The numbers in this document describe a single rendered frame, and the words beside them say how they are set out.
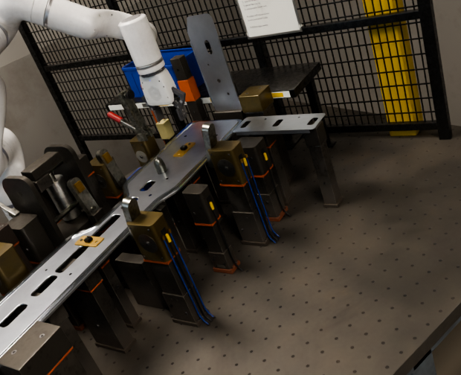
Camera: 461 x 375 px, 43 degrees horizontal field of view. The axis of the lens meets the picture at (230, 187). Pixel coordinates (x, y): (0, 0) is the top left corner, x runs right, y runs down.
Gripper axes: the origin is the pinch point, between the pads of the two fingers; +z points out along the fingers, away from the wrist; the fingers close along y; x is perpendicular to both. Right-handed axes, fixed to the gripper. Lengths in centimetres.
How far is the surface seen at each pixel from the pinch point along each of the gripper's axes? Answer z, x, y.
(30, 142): 52, 77, -199
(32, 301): 12, -69, 2
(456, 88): 88, 189, 33
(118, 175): 10.3, -17.6, -13.5
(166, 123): 6.1, 7.5, -10.6
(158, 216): 7.2, -39.8, 21.7
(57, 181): 1.4, -34.5, -18.7
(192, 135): 12.0, 8.9, -2.7
